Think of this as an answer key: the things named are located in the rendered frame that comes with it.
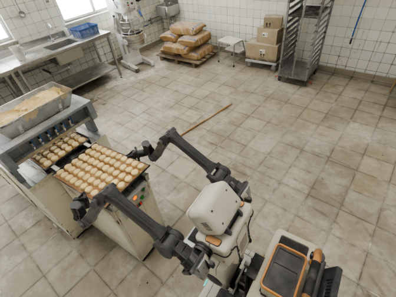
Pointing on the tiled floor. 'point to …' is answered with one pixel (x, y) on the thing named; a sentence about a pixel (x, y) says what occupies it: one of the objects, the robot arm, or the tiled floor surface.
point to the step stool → (232, 46)
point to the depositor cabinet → (52, 187)
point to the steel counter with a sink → (57, 58)
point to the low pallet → (187, 59)
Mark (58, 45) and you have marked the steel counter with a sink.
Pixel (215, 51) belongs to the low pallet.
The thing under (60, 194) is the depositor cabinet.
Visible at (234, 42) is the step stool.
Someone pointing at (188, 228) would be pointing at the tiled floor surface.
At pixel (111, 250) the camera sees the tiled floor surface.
